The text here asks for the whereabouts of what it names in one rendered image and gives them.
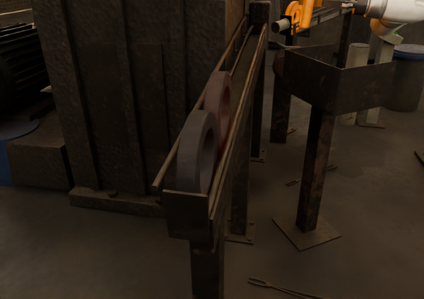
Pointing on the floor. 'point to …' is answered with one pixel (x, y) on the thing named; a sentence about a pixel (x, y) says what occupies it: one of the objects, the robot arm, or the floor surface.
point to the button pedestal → (369, 120)
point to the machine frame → (131, 76)
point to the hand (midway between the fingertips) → (308, 0)
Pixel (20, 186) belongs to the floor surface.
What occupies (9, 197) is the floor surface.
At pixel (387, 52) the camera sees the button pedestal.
